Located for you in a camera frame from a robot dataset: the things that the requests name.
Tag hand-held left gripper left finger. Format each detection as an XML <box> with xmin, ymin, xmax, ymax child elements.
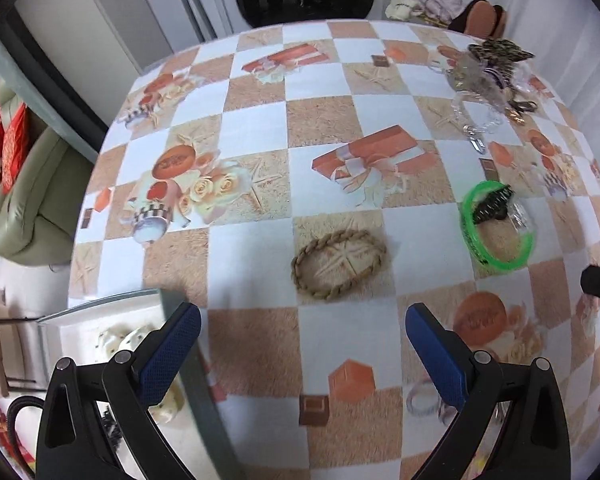
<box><xmin>36</xmin><ymin>301</ymin><xmax>203</xmax><ymax>480</ymax></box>

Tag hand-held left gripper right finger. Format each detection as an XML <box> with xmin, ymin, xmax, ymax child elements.
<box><xmin>405</xmin><ymin>302</ymin><xmax>573</xmax><ymax>480</ymax></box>

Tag white shallow tray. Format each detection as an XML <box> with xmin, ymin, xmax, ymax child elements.
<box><xmin>36</xmin><ymin>287</ymin><xmax>253</xmax><ymax>480</ymax></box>

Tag green plastic bangle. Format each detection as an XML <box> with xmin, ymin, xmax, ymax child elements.
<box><xmin>460</xmin><ymin>180</ymin><xmax>537</xmax><ymax>268</ymax></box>

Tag black beaded hair clip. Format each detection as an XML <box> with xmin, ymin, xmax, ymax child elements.
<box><xmin>472</xmin><ymin>185</ymin><xmax>513</xmax><ymax>223</ymax></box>

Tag braided rope bracelet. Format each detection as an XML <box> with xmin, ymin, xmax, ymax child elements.
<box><xmin>291</xmin><ymin>229</ymin><xmax>388</xmax><ymax>302</ymax></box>

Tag pile of jewelry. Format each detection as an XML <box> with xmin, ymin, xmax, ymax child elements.
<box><xmin>430</xmin><ymin>42</ymin><xmax>541</xmax><ymax>128</ymax></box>

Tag cream polka dot scrunchie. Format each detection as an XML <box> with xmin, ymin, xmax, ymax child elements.
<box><xmin>92</xmin><ymin>325</ymin><xmax>186</xmax><ymax>426</ymax></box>

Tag checkered printed tablecloth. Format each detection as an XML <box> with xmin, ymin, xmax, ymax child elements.
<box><xmin>67</xmin><ymin>19</ymin><xmax>600</xmax><ymax>480</ymax></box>

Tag silver carabiner keyring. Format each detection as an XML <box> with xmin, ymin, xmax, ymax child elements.
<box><xmin>462</xmin><ymin>122</ymin><xmax>488</xmax><ymax>156</ymax></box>

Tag green leather sofa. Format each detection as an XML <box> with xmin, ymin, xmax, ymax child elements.
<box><xmin>0</xmin><ymin>80</ymin><xmax>98</xmax><ymax>266</ymax></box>

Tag leopard print bow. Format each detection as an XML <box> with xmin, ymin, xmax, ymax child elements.
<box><xmin>467</xmin><ymin>37</ymin><xmax>536</xmax><ymax>63</ymax></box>

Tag brown slippers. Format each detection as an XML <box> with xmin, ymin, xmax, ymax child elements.
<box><xmin>447</xmin><ymin>0</ymin><xmax>508</xmax><ymax>38</ymax></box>

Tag cream cloth heap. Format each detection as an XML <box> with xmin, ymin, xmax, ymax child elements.
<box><xmin>385</xmin><ymin>0</ymin><xmax>463</xmax><ymax>26</ymax></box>

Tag white cabinet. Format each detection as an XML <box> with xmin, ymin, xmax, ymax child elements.
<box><xmin>15</xmin><ymin>0</ymin><xmax>241</xmax><ymax>76</ymax></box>

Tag metal pole with red ribbon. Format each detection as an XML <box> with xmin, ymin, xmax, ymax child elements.
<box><xmin>150</xmin><ymin>0</ymin><xmax>216</xmax><ymax>43</ymax></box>

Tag black cable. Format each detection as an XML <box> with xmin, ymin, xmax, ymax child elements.
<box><xmin>5</xmin><ymin>395</ymin><xmax>46</xmax><ymax>476</ymax></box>

